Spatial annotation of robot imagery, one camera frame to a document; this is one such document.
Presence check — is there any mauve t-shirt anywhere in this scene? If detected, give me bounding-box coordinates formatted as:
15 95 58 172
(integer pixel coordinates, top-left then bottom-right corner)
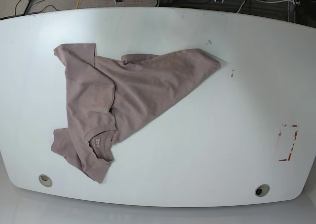
51 44 221 183

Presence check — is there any right table grommet hole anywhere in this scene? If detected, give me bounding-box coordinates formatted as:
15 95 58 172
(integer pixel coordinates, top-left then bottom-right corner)
255 184 270 197

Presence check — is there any table grommet hole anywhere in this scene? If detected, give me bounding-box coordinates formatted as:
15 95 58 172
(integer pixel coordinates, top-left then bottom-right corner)
39 175 52 187
255 184 270 197

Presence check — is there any left table grommet hole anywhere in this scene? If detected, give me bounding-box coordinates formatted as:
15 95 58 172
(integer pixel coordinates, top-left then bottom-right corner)
39 175 52 187

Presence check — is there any red tape rectangle marking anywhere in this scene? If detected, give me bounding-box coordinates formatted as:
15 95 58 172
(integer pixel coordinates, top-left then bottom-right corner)
276 124 299 162

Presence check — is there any white cable on floor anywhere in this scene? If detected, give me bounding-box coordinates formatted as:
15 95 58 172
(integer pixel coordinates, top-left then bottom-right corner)
237 0 294 14

